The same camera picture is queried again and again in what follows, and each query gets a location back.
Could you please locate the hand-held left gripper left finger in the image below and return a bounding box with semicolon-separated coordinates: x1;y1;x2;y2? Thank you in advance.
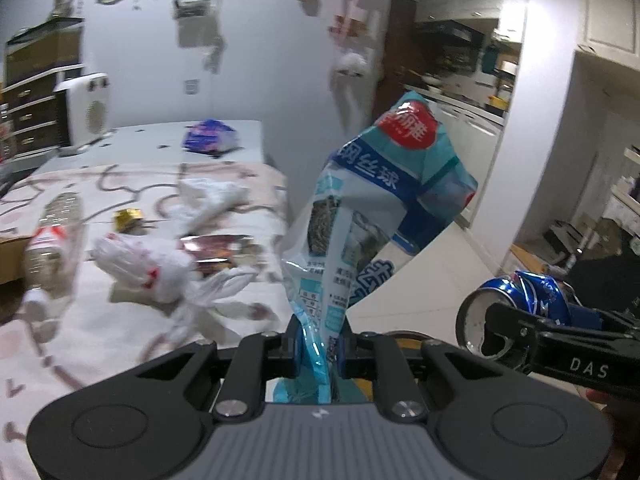
135;319;307;423

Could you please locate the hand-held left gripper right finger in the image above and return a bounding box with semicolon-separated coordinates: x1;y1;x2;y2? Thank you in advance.
336;330;507;423

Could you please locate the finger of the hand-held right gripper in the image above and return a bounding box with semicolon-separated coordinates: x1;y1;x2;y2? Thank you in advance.
568;305;640;333
481;302;557;362

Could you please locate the crushed blue can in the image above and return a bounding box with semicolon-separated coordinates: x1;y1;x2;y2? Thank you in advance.
456;270;577;362

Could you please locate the maroon round trash bin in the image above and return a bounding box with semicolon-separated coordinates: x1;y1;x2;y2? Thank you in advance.
350;330;437;406

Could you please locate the teal plastic packet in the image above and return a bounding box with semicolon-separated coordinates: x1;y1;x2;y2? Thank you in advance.
272;91;479;406

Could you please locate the white plastic bag red print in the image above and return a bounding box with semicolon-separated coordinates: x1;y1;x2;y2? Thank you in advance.
92;232;262;347

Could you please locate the purple snack packet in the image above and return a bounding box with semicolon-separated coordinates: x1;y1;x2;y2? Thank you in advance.
181;119;242;157

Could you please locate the clear plastic bottle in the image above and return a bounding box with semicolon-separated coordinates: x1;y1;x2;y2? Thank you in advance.
20;192;86;323

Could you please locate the person's right hand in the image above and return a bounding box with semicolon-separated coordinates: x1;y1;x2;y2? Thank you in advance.
586;389;640;467

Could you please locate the black cloth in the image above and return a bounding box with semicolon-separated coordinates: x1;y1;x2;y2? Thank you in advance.
565;237;640;317

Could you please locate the wooden-top white desk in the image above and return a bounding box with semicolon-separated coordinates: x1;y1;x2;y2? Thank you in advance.
509;241;568;277

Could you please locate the cluttered white shelf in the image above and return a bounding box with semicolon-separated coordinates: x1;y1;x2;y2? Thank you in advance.
602;145;640;241

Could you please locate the dark red snack wrapper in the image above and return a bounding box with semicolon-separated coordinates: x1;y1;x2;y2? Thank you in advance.
179;233;257;277

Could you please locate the plain white plastic bag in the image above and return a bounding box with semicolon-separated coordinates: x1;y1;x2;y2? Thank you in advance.
169;176;251;242

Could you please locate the printed pink tablecloth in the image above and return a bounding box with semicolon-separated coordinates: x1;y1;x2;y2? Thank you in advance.
0;162;292;461

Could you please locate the gold foil wrapper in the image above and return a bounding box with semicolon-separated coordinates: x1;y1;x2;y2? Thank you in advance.
113;208;147;236

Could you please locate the white plush toy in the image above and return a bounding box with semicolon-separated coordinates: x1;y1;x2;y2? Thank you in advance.
332;52;369;82

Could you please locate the black range hood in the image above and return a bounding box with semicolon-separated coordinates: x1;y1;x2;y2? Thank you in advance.
414;20;486;57

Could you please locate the brown door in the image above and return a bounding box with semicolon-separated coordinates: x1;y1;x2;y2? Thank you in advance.
375;0;417;111

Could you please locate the white electric heater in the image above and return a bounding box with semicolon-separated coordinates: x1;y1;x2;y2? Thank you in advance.
52;72;112;156

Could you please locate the dark drawer chest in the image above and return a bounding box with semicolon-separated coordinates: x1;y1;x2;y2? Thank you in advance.
0;16;86;162

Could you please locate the paper wall sheet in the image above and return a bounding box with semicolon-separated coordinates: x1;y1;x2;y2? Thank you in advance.
172;0;224;52

